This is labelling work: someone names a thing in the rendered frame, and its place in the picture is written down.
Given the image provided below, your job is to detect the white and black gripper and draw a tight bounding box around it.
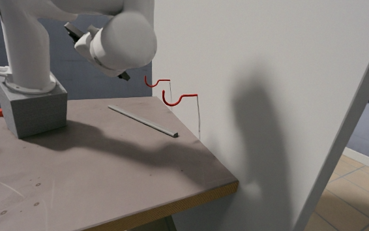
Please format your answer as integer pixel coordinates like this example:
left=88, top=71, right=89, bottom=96
left=64, top=22, right=130, bottom=81

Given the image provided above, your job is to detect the grey long bar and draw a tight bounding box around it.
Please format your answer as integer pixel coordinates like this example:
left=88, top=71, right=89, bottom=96
left=108, top=104, right=178, bottom=137

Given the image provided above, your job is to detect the white wall panel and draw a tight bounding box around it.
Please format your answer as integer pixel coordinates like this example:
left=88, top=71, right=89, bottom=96
left=152, top=0, right=369, bottom=231

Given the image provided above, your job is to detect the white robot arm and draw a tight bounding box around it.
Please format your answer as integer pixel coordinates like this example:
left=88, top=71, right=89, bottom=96
left=0, top=0, right=157, bottom=94

